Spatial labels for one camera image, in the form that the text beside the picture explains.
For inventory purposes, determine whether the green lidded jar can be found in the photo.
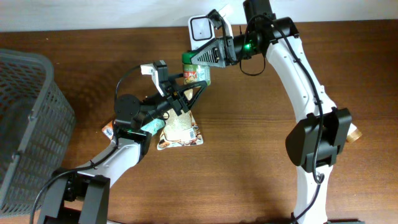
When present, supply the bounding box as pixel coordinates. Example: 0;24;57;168
182;52;211;86

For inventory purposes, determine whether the beige snack bag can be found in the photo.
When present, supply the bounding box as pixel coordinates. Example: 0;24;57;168
156;88;205;151

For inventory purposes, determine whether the teal wipes packet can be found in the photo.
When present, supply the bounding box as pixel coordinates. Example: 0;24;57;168
141;119;166;135

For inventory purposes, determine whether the orange snack packet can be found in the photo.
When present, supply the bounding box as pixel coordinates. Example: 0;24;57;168
102;121;114;140

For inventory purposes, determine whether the white bamboo print tube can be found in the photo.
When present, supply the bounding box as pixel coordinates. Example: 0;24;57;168
346;123;363;142

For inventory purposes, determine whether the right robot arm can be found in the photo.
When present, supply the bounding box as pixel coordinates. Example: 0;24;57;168
183;1;352;223

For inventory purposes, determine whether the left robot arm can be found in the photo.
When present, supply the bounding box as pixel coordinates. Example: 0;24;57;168
29;78;208;224

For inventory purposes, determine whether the white barcode scanner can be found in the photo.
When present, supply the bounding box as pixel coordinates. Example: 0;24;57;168
188;15;215;50

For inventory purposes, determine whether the grey plastic basket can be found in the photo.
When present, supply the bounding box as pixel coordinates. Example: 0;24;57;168
1;49;76;218

